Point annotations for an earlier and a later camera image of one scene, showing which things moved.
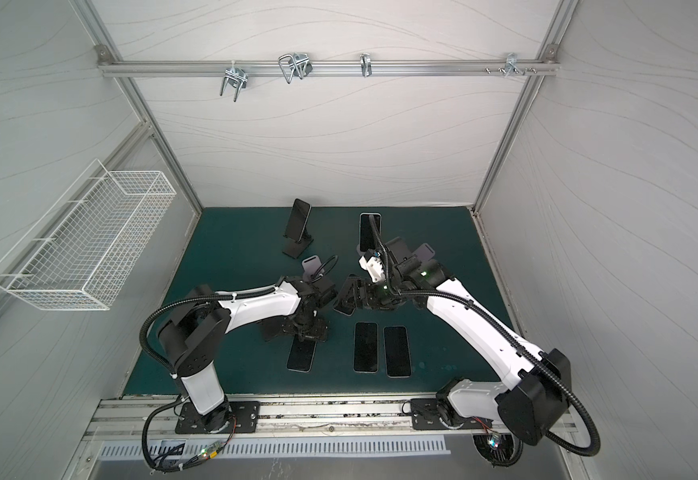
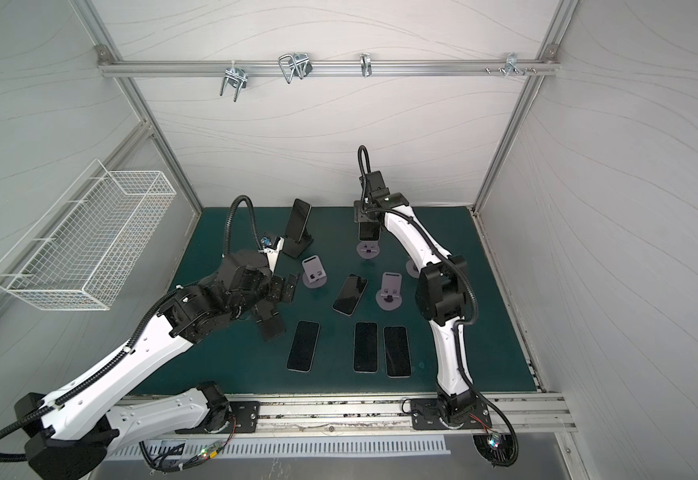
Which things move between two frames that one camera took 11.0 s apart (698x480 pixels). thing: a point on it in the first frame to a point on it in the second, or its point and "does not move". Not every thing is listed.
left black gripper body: (313, 328) to (271, 289)
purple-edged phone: (397, 352) does not move
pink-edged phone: (346, 301) does not move
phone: (301, 354) does not move
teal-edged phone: (366, 347) does not move
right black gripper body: (359, 294) to (368, 213)
